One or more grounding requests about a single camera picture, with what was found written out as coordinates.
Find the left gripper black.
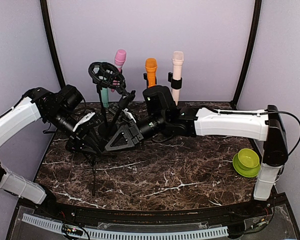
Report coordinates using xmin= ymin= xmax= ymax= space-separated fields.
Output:
xmin=45 ymin=107 xmax=105 ymax=155

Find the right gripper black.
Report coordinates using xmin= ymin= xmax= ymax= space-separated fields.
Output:
xmin=105 ymin=111 xmax=168 ymax=152

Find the black tripod stand with shock mount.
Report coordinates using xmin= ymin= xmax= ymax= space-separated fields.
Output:
xmin=76 ymin=61 xmax=136 ymax=196

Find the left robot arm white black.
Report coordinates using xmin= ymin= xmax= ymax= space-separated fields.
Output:
xmin=0 ymin=85 xmax=103 ymax=218

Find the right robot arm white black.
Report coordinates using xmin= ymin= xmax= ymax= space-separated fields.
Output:
xmin=105 ymin=85 xmax=292 ymax=217

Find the black stand under mint microphone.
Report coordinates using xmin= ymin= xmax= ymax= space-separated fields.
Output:
xmin=96 ymin=85 xmax=114 ymax=139

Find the mint green microphone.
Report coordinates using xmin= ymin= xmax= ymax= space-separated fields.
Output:
xmin=99 ymin=62 xmax=111 ymax=108

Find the black stand under pink microphone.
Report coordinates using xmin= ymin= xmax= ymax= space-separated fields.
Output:
xmin=111 ymin=70 xmax=127 ymax=95

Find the black stand under orange microphone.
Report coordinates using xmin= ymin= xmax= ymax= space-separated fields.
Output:
xmin=143 ymin=73 xmax=149 ymax=88

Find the black stand under cream microphone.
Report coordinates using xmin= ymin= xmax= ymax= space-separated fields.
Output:
xmin=168 ymin=72 xmax=183 ymax=90

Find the orange microphone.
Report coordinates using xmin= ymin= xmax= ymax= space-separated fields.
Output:
xmin=145 ymin=58 xmax=158 ymax=88

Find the cream white microphone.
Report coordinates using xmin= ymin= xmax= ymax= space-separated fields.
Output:
xmin=172 ymin=51 xmax=184 ymax=105

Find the pink microphone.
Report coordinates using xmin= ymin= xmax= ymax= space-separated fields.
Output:
xmin=114 ymin=49 xmax=127 ymax=73

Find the green bowl on saucer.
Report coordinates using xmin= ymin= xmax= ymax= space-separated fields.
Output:
xmin=232 ymin=148 xmax=261 ymax=178

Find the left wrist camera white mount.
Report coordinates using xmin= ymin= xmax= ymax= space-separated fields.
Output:
xmin=72 ymin=112 xmax=98 ymax=132

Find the white slotted cable duct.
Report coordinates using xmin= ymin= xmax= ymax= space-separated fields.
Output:
xmin=21 ymin=213 xmax=229 ymax=240

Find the left black corner post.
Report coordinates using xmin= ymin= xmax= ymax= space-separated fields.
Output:
xmin=39 ymin=0 xmax=66 ymax=89

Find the black corner post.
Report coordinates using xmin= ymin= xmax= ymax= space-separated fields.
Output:
xmin=230 ymin=0 xmax=262 ymax=109
xmin=39 ymin=0 xmax=66 ymax=89

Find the black front rail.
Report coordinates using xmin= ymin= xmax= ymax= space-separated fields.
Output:
xmin=14 ymin=194 xmax=288 ymax=227

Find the right black corner post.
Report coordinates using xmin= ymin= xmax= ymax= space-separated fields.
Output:
xmin=230 ymin=0 xmax=262 ymax=109

